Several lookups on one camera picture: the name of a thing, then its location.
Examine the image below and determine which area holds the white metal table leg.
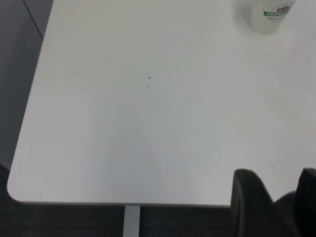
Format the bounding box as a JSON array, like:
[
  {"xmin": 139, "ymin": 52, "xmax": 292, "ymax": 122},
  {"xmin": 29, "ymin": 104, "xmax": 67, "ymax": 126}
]
[{"xmin": 122, "ymin": 205, "xmax": 141, "ymax": 237}]

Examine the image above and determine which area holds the white paper coffee cup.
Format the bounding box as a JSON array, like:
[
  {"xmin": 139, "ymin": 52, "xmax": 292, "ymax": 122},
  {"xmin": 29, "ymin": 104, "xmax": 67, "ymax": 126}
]
[{"xmin": 248, "ymin": 0, "xmax": 297, "ymax": 35}]

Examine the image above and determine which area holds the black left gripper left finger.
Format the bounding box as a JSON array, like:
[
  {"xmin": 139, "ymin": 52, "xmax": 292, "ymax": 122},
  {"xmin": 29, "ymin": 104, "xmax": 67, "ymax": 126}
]
[{"xmin": 230, "ymin": 168, "xmax": 285, "ymax": 237}]

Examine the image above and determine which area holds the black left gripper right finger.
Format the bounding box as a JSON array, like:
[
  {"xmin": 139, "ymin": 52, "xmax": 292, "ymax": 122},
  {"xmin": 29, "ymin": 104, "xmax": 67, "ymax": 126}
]
[{"xmin": 294, "ymin": 168, "xmax": 316, "ymax": 237}]

